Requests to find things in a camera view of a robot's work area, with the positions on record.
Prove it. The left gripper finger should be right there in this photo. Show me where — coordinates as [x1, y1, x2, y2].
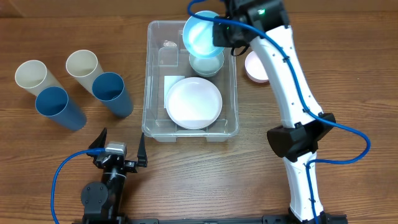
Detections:
[137, 133, 148, 167]
[88, 128, 107, 149]

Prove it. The light blue bowl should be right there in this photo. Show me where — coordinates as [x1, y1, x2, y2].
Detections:
[182, 16, 224, 58]

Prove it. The pink bowl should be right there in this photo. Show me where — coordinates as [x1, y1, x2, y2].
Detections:
[244, 51, 269, 83]

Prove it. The dark blue cup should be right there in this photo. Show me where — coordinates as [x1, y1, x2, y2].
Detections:
[92, 72, 133, 118]
[35, 86, 86, 131]

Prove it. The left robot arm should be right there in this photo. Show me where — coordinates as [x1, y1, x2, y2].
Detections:
[81, 128, 148, 224]

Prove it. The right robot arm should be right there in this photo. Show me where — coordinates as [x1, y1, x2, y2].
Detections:
[213, 1, 335, 223]

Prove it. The clear plastic storage bin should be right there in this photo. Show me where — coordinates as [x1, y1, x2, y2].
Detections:
[142, 21, 239, 142]

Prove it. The white round plate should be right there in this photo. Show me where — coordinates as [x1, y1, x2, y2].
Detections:
[165, 77, 223, 130]

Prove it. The beige cup centre left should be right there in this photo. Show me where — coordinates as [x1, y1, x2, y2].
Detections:
[65, 50, 104, 94]

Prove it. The beige cup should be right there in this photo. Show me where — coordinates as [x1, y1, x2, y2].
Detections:
[65, 50, 104, 94]
[14, 60, 63, 96]

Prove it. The beige cup far left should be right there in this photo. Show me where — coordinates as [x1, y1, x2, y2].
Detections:
[14, 60, 63, 96]

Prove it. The left blue cable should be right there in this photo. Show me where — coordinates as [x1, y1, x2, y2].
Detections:
[50, 148, 106, 224]

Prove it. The blue cable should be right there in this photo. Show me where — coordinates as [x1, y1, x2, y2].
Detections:
[50, 148, 106, 224]
[187, 0, 372, 224]

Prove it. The right blue cable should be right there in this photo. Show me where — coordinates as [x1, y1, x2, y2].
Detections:
[187, 0, 372, 224]

